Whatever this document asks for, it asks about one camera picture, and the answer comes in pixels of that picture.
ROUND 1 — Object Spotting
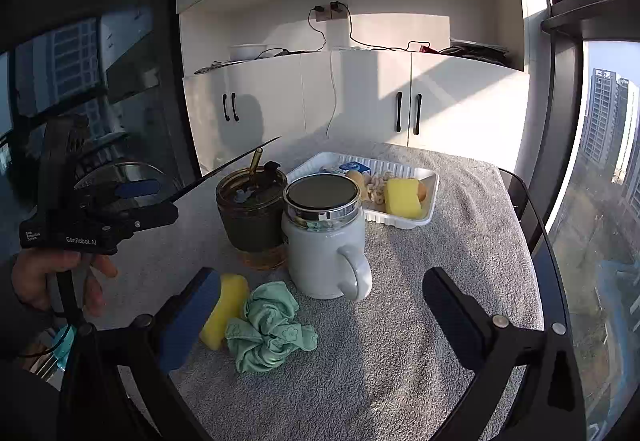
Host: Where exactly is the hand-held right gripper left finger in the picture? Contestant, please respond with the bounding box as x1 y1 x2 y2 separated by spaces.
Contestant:
60 266 223 441

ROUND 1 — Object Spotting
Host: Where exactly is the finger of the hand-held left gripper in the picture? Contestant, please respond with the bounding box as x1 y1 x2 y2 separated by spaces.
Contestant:
75 177 163 213
102 202 180 242

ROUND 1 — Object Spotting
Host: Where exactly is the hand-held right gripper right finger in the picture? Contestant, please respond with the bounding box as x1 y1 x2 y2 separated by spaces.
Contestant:
422 266 588 441

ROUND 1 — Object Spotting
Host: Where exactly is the yellow sponge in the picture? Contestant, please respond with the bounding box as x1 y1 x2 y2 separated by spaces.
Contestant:
199 273 250 352
384 178 423 217

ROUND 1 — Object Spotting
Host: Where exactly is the green cloth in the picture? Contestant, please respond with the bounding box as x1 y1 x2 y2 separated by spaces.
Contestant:
225 281 319 374

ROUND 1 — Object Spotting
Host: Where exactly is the white foam tray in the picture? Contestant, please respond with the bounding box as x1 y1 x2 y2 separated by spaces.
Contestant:
286 151 440 229

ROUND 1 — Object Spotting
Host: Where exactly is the cream chenille duster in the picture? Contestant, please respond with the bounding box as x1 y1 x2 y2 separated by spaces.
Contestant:
361 171 393 204

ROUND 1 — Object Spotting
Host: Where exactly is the person's left forearm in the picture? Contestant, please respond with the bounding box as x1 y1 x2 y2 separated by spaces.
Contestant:
0 261 66 441

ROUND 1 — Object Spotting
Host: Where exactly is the person's left hand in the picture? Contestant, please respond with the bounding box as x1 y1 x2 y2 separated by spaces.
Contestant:
11 248 119 318

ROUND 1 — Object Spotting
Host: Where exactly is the grey towel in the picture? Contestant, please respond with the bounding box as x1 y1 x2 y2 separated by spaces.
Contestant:
100 141 546 441

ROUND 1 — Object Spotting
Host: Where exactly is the amber glass tumbler green sleeve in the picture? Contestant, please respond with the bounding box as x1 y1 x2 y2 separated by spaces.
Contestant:
216 161 290 272

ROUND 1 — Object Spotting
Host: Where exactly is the white mug with metal lid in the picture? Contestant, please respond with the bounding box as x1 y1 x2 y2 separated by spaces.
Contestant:
281 174 373 301

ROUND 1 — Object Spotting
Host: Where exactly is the white bowl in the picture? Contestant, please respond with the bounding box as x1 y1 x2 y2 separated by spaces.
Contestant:
230 44 267 61

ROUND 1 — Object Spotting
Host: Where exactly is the white cabinet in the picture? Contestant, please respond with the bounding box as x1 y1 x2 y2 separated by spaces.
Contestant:
177 0 531 172

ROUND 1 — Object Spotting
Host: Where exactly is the grey high-rise building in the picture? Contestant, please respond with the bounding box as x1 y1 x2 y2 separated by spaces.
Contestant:
579 68 640 218

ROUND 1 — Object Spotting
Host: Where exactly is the dark bag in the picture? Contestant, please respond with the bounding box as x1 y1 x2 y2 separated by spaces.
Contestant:
439 38 512 68

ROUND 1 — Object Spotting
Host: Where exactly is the black cable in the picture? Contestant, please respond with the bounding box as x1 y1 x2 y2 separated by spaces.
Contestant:
307 7 328 53
346 14 431 53

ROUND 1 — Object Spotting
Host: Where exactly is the wall power outlet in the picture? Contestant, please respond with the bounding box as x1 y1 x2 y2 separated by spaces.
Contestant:
315 0 349 21

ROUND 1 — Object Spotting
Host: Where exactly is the black window frame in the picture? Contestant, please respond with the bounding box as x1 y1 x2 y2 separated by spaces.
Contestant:
527 0 640 247

